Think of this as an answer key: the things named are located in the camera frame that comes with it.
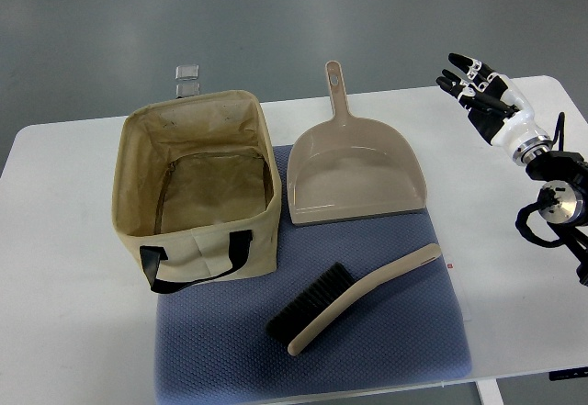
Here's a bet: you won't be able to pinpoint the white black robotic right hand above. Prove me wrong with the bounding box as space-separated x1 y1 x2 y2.
436 53 548 152

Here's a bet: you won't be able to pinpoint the pink hand broom black bristles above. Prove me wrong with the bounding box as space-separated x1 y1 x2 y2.
266 243 442 356

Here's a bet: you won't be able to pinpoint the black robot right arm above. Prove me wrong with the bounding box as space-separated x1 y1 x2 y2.
514 112 587 286

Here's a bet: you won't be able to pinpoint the pink plastic dustpan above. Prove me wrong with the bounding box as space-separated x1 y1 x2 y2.
287 61 427 225

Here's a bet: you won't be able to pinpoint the black table control panel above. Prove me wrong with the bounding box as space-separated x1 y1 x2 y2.
548 366 588 382

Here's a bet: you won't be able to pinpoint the white table leg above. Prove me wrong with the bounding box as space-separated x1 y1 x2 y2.
475 379 504 405

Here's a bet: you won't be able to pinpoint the lower metal floor plate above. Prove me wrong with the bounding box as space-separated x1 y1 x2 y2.
175 82 200 98

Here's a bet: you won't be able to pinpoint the blue textured mat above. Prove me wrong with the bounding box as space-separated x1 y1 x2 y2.
153 143 473 402

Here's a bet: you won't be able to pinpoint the yellow fabric bag black handle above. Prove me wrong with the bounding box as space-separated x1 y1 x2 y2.
111 90 282 294

